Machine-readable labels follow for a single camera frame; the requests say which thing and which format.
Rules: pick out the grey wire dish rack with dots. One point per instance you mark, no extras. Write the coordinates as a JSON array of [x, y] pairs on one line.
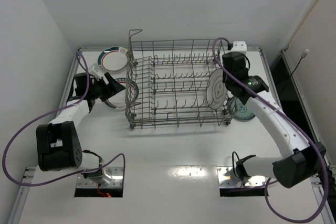
[[172, 77]]

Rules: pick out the metal base plate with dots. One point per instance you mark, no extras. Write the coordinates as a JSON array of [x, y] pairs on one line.
[[109, 177], [227, 179]]

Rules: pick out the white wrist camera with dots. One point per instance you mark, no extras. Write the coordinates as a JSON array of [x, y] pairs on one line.
[[238, 46], [95, 71]]

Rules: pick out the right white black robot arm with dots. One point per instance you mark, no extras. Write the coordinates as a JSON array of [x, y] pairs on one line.
[[299, 159]]

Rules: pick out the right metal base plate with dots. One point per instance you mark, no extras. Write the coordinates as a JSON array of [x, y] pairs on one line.
[[227, 179]]

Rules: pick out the green red rimmed plate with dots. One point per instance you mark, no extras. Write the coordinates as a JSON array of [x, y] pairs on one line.
[[117, 102], [113, 60]]

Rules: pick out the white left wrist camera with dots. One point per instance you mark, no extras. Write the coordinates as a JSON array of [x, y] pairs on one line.
[[95, 71]]

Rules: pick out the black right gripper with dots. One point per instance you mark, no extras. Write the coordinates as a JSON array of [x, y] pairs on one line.
[[233, 77]]

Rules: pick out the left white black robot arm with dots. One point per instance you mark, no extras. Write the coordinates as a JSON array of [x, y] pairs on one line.
[[58, 145]]

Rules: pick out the white plate teal line pattern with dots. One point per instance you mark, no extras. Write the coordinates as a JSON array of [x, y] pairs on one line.
[[216, 92]]

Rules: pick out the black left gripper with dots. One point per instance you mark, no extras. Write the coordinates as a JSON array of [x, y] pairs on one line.
[[105, 89]]

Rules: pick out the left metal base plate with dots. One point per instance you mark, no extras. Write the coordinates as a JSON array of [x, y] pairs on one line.
[[109, 177]]

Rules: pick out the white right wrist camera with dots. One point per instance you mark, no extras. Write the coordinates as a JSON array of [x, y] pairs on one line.
[[238, 46]]

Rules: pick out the blue floral teal plate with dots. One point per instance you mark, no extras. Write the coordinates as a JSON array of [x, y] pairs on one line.
[[238, 110]]

